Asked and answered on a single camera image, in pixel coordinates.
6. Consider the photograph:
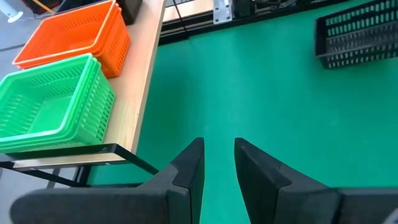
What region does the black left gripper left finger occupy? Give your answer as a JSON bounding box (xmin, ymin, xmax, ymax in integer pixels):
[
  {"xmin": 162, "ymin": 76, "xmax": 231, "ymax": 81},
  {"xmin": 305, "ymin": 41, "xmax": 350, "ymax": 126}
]
[{"xmin": 139, "ymin": 138, "xmax": 205, "ymax": 224}]

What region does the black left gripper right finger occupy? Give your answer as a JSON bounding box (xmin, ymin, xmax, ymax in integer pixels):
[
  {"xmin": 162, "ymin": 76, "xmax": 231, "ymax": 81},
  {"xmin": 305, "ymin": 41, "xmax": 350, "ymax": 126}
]
[{"xmin": 234, "ymin": 138, "xmax": 341, "ymax": 224}]

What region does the green plastic basket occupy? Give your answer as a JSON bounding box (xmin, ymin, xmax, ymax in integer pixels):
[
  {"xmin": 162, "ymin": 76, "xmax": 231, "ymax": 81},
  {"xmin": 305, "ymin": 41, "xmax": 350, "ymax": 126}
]
[
  {"xmin": 0, "ymin": 62, "xmax": 116, "ymax": 155},
  {"xmin": 0, "ymin": 53, "xmax": 101, "ymax": 141},
  {"xmin": 0, "ymin": 57, "xmax": 106, "ymax": 147}
]

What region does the orange plastic basket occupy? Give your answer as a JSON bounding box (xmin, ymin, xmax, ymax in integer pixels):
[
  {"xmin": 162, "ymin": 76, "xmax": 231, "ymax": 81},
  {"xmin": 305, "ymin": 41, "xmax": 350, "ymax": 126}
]
[
  {"xmin": 12, "ymin": 0, "xmax": 121, "ymax": 70},
  {"xmin": 15, "ymin": 1, "xmax": 125, "ymax": 74},
  {"xmin": 18, "ymin": 2, "xmax": 131, "ymax": 78}
]

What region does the green table mat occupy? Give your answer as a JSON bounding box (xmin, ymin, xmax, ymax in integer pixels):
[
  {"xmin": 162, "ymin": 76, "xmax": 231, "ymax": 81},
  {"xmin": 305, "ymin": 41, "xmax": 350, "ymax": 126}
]
[{"xmin": 88, "ymin": 0, "xmax": 398, "ymax": 224}]

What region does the white cylindrical object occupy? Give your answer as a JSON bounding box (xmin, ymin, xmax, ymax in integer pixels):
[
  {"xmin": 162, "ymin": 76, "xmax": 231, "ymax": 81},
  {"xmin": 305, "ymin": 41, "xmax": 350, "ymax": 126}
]
[{"xmin": 0, "ymin": 0, "xmax": 24, "ymax": 24}]

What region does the wooden shelf with black frame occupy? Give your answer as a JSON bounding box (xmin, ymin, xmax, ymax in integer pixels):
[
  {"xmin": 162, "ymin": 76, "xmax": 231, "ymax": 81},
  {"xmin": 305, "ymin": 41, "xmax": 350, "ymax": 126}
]
[{"xmin": 0, "ymin": 0, "xmax": 169, "ymax": 189}]

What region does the black aluminium table frame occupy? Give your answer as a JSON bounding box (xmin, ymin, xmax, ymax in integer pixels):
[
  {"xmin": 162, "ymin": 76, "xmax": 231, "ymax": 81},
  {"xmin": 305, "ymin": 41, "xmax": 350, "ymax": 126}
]
[{"xmin": 158, "ymin": 0, "xmax": 352, "ymax": 46}]

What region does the silver metal bracket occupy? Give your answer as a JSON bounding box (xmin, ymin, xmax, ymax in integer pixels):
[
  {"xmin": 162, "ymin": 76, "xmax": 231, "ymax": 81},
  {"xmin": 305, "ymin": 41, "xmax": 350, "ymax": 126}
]
[{"xmin": 213, "ymin": 0, "xmax": 233, "ymax": 25}]

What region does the yellow hanging cable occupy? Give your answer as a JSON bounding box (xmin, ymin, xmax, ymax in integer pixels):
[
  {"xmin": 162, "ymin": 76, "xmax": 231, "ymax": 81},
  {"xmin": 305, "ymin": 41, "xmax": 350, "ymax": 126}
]
[{"xmin": 32, "ymin": 0, "xmax": 56, "ymax": 14}]

